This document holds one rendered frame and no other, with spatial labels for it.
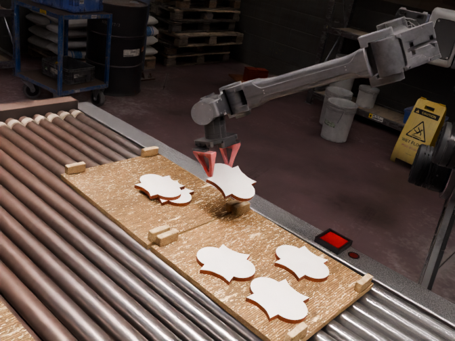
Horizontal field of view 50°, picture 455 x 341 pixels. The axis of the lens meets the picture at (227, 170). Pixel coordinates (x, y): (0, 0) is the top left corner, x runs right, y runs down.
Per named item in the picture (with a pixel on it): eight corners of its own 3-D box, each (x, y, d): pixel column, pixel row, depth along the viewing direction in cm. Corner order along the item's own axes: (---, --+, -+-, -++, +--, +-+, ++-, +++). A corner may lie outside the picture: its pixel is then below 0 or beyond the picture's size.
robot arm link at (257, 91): (407, 75, 104) (395, 24, 101) (401, 81, 99) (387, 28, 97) (242, 116, 129) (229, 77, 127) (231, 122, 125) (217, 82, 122)
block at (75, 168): (82, 169, 145) (82, 160, 144) (86, 171, 144) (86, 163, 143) (63, 173, 141) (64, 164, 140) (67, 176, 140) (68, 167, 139)
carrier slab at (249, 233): (246, 211, 141) (247, 206, 141) (372, 288, 118) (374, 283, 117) (149, 251, 117) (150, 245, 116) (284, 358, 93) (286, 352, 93)
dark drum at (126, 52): (119, 76, 557) (124, -5, 520) (152, 93, 524) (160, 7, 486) (72, 81, 515) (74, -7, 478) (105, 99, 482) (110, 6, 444)
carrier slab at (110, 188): (156, 156, 165) (157, 151, 165) (245, 211, 141) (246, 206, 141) (60, 178, 141) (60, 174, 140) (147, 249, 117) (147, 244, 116)
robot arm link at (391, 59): (452, 63, 97) (441, 13, 95) (382, 85, 101) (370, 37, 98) (411, 51, 139) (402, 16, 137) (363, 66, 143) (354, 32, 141)
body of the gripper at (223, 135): (193, 147, 128) (190, 119, 126) (220, 138, 135) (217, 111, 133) (212, 149, 124) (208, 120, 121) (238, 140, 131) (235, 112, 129)
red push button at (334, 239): (329, 235, 138) (330, 231, 138) (347, 245, 135) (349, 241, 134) (317, 241, 134) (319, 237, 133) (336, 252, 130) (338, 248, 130)
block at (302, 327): (300, 329, 99) (302, 319, 98) (307, 335, 98) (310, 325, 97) (282, 343, 95) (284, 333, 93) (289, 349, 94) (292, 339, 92)
